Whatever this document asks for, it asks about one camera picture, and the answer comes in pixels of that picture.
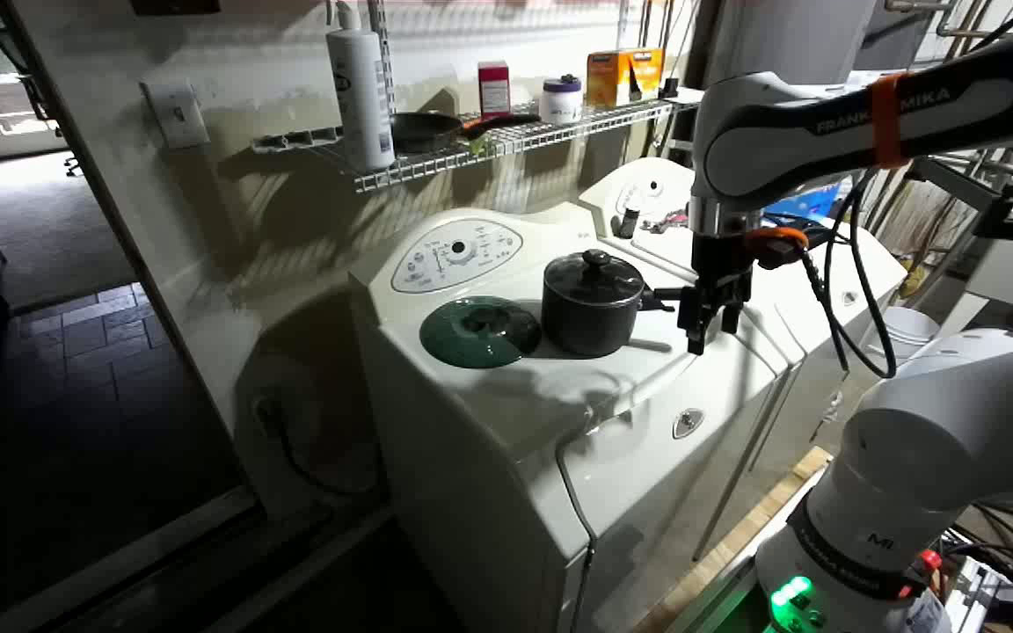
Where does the black pan on shelf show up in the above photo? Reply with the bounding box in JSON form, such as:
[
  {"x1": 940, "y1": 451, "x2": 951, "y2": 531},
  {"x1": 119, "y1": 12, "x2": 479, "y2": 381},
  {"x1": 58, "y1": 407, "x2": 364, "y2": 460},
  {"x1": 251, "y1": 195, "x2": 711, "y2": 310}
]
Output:
[{"x1": 390, "y1": 108, "x2": 472, "y2": 158}]

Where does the white jar purple lid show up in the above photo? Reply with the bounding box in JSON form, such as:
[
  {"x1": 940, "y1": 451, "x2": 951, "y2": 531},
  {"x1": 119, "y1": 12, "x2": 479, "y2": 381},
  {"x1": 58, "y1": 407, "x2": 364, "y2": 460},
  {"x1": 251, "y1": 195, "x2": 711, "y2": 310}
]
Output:
[{"x1": 539, "y1": 69, "x2": 589, "y2": 126}]

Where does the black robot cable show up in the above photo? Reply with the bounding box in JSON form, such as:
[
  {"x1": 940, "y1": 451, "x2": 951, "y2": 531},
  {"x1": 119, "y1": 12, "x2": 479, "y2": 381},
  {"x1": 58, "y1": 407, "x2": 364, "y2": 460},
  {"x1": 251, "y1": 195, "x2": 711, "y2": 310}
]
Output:
[{"x1": 802, "y1": 174, "x2": 902, "y2": 382}]

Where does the tall white bottle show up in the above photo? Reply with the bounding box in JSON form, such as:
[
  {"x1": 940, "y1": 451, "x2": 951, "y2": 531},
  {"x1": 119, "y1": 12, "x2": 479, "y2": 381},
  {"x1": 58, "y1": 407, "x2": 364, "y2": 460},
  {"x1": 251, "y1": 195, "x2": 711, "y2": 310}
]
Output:
[{"x1": 325, "y1": 0, "x2": 403, "y2": 178}]

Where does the orange box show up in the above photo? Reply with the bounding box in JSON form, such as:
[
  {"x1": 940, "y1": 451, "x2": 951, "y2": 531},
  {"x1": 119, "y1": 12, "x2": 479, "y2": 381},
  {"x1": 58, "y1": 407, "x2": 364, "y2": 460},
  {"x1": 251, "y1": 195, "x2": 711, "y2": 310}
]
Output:
[{"x1": 583, "y1": 49, "x2": 636, "y2": 114}]

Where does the small red box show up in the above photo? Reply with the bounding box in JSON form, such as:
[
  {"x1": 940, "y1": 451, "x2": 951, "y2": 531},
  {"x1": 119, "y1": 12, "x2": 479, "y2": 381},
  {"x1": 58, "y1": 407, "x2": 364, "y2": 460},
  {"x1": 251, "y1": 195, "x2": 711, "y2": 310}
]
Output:
[{"x1": 475, "y1": 61, "x2": 516, "y2": 120}]

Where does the wooden plank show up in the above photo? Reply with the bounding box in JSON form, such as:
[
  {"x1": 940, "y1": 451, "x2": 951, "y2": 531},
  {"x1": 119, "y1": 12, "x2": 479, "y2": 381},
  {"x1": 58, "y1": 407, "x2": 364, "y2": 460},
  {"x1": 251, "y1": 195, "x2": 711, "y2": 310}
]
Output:
[{"x1": 635, "y1": 444, "x2": 838, "y2": 633}]

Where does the white washing machine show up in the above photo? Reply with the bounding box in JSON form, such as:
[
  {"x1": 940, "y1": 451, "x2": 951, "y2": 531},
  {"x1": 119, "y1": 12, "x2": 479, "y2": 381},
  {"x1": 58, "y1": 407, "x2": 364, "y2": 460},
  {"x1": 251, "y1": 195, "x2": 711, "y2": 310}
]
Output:
[{"x1": 345, "y1": 198, "x2": 799, "y2": 633}]

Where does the white wire shelf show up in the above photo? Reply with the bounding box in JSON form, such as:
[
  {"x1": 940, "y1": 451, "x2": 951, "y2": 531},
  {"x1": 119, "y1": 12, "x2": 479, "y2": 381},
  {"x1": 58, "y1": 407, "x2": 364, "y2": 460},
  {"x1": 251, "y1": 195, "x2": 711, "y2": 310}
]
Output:
[{"x1": 251, "y1": 87, "x2": 703, "y2": 198}]

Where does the white dryer machine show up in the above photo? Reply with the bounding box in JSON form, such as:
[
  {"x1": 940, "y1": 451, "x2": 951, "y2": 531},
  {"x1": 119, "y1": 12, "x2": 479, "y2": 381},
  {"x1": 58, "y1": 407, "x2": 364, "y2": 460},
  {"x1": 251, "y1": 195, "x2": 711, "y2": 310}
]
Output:
[{"x1": 581, "y1": 156, "x2": 910, "y2": 473}]

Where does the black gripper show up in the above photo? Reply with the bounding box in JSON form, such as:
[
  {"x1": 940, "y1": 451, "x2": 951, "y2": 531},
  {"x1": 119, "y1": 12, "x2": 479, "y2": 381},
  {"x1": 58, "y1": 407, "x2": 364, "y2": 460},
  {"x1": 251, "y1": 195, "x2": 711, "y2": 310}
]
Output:
[{"x1": 675, "y1": 229, "x2": 755, "y2": 360}]

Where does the black power cord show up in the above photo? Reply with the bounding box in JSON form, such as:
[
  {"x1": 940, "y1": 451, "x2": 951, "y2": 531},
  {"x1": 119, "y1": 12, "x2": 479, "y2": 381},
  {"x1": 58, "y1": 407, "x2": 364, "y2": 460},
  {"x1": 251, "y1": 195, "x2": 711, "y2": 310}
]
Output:
[{"x1": 251, "y1": 394, "x2": 384, "y2": 502}]

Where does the yellow box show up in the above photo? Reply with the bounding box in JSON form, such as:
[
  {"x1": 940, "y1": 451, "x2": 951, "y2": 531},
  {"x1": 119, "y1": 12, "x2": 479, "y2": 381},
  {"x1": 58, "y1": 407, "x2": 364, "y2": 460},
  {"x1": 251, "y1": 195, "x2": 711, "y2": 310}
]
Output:
[{"x1": 628, "y1": 46, "x2": 668, "y2": 101}]

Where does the black saucepan with handle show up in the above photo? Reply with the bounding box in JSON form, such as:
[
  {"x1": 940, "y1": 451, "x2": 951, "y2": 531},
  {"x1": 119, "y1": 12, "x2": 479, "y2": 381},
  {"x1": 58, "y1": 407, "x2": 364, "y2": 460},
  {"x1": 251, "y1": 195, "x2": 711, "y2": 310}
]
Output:
[{"x1": 539, "y1": 246, "x2": 698, "y2": 361}]

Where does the white wall outlet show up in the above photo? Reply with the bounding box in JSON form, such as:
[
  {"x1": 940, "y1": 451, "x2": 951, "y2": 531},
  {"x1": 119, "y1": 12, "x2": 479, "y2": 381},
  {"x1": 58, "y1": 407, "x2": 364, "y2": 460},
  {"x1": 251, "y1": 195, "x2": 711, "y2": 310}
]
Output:
[{"x1": 141, "y1": 73, "x2": 214, "y2": 156}]

